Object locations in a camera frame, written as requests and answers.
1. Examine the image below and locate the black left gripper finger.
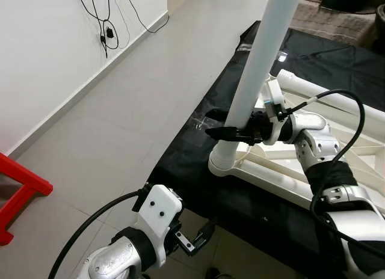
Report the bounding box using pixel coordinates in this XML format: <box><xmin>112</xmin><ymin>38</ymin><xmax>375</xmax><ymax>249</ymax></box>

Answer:
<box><xmin>178</xmin><ymin>222</ymin><xmax>218</xmax><ymax>257</ymax></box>

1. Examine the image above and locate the clear tape patch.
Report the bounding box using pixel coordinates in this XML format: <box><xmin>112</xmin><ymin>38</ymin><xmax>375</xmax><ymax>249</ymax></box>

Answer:
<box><xmin>194</xmin><ymin>115</ymin><xmax>212</xmax><ymax>130</ymax></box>

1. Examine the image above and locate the white plastic table top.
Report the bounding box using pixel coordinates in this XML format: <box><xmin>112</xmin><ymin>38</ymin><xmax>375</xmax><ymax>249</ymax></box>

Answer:
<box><xmin>208</xmin><ymin>69</ymin><xmax>385</xmax><ymax>216</ymax></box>

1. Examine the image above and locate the black tablecloth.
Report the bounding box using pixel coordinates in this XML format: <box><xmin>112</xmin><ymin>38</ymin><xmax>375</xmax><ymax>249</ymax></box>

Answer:
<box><xmin>147</xmin><ymin>20</ymin><xmax>385</xmax><ymax>279</ymax></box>

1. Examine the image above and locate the clear tape strip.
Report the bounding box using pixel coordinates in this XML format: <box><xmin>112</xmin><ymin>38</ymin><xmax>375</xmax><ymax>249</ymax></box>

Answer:
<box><xmin>236</xmin><ymin>42</ymin><xmax>266</xmax><ymax>52</ymax></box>

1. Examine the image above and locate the beige cloth covered bench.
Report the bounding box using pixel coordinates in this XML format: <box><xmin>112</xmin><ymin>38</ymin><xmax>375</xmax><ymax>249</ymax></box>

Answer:
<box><xmin>288</xmin><ymin>0</ymin><xmax>381</xmax><ymax>48</ymax></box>

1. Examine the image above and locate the black round basin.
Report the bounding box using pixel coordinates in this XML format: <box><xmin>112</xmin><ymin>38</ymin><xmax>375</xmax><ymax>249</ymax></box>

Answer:
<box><xmin>374</xmin><ymin>2</ymin><xmax>385</xmax><ymax>54</ymax></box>

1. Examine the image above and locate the red plastic stool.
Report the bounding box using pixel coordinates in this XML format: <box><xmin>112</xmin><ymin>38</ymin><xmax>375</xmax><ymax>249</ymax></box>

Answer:
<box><xmin>0</xmin><ymin>152</ymin><xmax>54</xmax><ymax>247</ymax></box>

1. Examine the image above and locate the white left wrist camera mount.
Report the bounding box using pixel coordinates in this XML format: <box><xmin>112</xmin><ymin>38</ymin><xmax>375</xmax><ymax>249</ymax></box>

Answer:
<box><xmin>137</xmin><ymin>184</ymin><xmax>183</xmax><ymax>239</ymax></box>

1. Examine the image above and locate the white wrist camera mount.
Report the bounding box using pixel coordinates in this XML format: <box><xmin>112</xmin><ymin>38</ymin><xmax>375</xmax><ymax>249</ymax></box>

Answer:
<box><xmin>137</xmin><ymin>184</ymin><xmax>183</xmax><ymax>239</ymax></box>
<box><xmin>259</xmin><ymin>78</ymin><xmax>294</xmax><ymax>146</ymax></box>

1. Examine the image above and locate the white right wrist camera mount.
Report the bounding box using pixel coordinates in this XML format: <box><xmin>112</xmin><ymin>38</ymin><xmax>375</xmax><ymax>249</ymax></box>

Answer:
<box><xmin>259</xmin><ymin>78</ymin><xmax>294</xmax><ymax>146</ymax></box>

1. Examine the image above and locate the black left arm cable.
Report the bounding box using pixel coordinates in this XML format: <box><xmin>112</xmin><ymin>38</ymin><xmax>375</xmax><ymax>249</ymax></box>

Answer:
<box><xmin>48</xmin><ymin>186</ymin><xmax>151</xmax><ymax>279</ymax></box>

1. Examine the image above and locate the black wall cable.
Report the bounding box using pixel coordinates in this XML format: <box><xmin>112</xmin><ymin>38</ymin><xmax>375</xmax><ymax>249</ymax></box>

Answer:
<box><xmin>123</xmin><ymin>0</ymin><xmax>170</xmax><ymax>34</ymax></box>
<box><xmin>75</xmin><ymin>0</ymin><xmax>121</xmax><ymax>58</ymax></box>

